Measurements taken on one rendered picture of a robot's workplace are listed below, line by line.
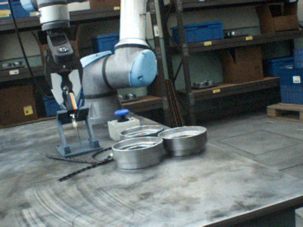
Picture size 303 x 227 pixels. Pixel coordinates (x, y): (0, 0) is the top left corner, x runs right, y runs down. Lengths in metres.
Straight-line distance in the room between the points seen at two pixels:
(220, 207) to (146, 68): 0.79
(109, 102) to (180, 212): 0.84
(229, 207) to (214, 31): 4.37
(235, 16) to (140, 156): 4.92
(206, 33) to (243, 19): 0.97
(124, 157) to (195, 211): 0.27
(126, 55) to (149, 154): 0.56
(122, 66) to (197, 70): 4.06
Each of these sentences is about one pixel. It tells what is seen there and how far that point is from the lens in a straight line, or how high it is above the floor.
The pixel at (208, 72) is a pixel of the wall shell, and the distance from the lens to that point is 5.39.
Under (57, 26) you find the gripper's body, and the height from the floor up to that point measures 1.11.
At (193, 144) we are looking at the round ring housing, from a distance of 0.85.
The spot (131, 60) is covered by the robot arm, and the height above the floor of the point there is 0.99.
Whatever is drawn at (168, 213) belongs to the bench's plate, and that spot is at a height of 0.80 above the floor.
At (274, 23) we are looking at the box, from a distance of 5.32.
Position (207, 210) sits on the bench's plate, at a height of 0.80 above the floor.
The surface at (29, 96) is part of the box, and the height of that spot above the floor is 0.70.
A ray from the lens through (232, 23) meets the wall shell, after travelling 5.60.
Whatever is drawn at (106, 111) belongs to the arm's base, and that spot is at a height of 0.84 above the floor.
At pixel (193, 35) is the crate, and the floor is 1.09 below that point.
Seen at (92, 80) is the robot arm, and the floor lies 0.95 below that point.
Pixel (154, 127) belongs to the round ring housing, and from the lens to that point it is 1.00.
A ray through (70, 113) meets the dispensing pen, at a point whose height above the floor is 0.89.
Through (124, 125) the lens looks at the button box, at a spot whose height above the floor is 0.84.
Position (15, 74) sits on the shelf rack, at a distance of 4.25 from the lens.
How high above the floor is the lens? 1.03
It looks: 9 degrees down
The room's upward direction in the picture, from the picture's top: 8 degrees counter-clockwise
